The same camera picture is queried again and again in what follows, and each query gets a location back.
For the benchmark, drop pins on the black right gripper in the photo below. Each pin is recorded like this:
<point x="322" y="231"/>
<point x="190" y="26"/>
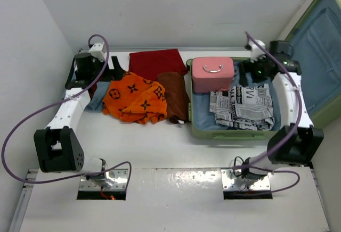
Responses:
<point x="246" y="66"/>

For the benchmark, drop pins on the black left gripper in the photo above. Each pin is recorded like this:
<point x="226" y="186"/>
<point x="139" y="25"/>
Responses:
<point x="116" y="74"/>

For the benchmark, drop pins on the orange patterned cloth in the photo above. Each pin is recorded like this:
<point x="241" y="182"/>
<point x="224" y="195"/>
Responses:
<point x="134" y="99"/>

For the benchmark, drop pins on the pink cosmetic case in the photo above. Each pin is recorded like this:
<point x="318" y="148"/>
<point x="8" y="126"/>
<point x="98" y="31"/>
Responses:
<point x="212" y="74"/>

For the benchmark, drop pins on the light blue denim garment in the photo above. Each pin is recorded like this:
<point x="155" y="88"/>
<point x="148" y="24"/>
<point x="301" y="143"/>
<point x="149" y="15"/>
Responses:
<point x="99" y="92"/>

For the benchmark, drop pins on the newspaper print cloth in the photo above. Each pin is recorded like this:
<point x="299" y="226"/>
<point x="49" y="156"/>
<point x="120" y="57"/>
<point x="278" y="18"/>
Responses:
<point x="244" y="108"/>

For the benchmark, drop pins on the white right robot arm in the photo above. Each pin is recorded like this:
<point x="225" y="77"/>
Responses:
<point x="297" y="140"/>

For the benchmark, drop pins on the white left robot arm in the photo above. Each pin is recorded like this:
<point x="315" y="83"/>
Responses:
<point x="57" y="146"/>

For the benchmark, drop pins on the dark red cloth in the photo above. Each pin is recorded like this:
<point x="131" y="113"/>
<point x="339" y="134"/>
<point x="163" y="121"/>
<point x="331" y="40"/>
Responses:
<point x="150" y="64"/>

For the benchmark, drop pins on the brown towel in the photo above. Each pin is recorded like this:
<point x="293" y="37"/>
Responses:
<point x="176" y="97"/>

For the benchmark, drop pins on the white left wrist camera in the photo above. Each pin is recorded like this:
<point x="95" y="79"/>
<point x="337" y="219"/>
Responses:
<point x="97" y="51"/>

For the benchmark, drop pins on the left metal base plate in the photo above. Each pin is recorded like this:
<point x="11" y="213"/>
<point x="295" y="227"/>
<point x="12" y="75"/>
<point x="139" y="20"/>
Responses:
<point x="117" y="180"/>

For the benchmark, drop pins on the metal base plate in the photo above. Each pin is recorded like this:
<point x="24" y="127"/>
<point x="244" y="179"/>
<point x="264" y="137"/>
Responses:
<point x="231" y="183"/>
<point x="117" y="180"/>

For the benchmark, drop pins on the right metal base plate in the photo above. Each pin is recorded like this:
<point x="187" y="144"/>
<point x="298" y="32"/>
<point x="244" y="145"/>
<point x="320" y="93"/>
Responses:
<point x="231" y="183"/>

